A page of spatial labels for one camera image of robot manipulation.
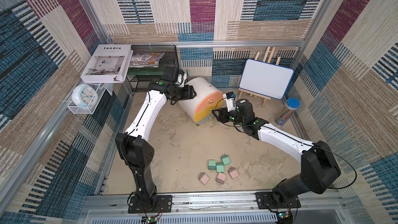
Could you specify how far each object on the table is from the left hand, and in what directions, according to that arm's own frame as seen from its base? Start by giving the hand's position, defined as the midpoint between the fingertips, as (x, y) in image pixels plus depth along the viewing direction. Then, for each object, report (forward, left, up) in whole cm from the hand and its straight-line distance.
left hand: (190, 93), depth 82 cm
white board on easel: (+18, -47, -7) cm, 50 cm away
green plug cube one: (-26, -19, -26) cm, 41 cm away
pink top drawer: (0, -10, -6) cm, 11 cm away
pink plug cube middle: (-35, -14, -26) cm, 46 cm away
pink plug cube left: (-35, -6, -25) cm, 43 cm away
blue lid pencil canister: (-1, -57, -10) cm, 58 cm away
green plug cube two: (-28, -11, -25) cm, 39 cm away
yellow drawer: (-5, -7, -10) cm, 13 cm away
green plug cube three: (-29, -15, -26) cm, 42 cm away
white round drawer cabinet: (+8, -6, -3) cm, 11 cm away
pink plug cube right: (-32, -21, -26) cm, 46 cm away
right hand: (-6, -13, -6) cm, 15 cm away
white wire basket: (-16, +46, +7) cm, 49 cm away
